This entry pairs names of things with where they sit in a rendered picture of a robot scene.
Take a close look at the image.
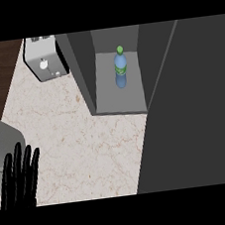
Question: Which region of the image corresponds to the blue water bottle green cap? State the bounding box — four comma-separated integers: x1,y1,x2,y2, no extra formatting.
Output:
110,44,132,90

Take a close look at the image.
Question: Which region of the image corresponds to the dark grey cabinet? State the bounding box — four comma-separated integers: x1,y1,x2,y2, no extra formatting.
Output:
54,19,189,125

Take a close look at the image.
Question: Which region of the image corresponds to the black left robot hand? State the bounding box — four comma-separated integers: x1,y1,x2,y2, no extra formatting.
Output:
0,139,48,212

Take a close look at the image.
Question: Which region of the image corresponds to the silver toaster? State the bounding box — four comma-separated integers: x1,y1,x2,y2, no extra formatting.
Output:
21,33,71,85

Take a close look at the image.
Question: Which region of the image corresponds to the dark grey cabinet door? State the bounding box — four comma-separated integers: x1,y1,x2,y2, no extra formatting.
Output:
116,13,225,195

